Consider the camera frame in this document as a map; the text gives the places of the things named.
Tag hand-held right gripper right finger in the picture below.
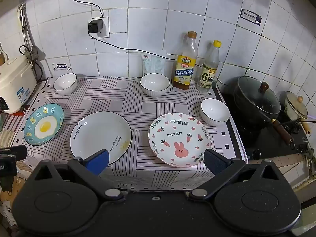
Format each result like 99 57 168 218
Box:
189 149 280 203

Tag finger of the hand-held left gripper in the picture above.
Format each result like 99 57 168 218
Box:
0 145 28 161

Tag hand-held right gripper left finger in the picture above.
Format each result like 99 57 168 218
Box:
33 149 125 203

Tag large white plate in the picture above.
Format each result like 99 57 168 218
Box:
70 111 132 165

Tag blue fried egg plate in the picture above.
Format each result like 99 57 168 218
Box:
24 103 65 146

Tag pink rabbit plate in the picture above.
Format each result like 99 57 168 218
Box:
148 113 211 167

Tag white ribbed bowl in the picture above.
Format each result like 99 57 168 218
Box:
140 73 171 97
53 73 78 95
200 98 231 126

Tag black gas stove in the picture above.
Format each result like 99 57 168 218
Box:
217 81 316 159

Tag black wok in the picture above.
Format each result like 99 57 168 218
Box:
233 84 296 149

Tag white rice cooker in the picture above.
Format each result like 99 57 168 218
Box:
0 55 38 114

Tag clear vinegar bottle yellow cap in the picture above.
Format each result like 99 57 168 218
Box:
197 40 220 94

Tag cooking wine bottle yellow label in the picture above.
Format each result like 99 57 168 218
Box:
172 31 198 91

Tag cream enamel pot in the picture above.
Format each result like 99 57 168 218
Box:
284 91 312 137

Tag clear seasoning bag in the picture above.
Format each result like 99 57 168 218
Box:
141 50 167 76

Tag hanging grey utensil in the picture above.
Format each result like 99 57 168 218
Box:
17 3 34 55

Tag black charger plug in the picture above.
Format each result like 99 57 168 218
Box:
87 20 104 34

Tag small white wall sticker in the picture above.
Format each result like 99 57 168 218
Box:
52 63 72 72

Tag white wall socket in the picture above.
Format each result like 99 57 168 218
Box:
88 16 110 38

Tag dark framed wall sticker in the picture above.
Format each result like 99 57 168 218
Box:
239 8 263 26

